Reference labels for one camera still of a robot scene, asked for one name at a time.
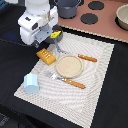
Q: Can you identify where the orange-handled toy knife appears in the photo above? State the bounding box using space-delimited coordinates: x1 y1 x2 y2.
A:
77 54 98 62

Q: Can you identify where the yellow toy cheese wedge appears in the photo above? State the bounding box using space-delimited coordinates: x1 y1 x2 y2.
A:
50 30 61 39

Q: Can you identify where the grey frying pan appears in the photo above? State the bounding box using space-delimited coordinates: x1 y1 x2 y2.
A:
45 30 66 54

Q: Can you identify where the orange toy bread loaf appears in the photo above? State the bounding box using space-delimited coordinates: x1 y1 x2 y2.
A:
36 48 56 65

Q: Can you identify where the light blue milk carton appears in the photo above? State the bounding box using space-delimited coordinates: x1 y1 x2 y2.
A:
24 73 39 94

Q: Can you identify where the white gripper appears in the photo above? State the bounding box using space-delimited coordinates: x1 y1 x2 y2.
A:
18 6 58 45

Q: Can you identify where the round wooden plate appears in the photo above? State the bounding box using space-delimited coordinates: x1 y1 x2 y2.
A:
56 55 83 78

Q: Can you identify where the beige bowl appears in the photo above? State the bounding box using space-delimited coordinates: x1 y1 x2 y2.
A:
116 4 128 31

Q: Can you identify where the grey cooking pot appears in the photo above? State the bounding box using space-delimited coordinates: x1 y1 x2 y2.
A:
54 0 81 19

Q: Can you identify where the orange-handled toy fork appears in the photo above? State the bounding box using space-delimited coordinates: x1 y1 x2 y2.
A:
45 71 86 89

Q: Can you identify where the beige woven placemat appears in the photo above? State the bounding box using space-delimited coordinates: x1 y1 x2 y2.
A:
14 33 114 128

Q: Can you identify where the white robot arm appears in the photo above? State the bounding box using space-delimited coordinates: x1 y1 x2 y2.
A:
18 0 58 48

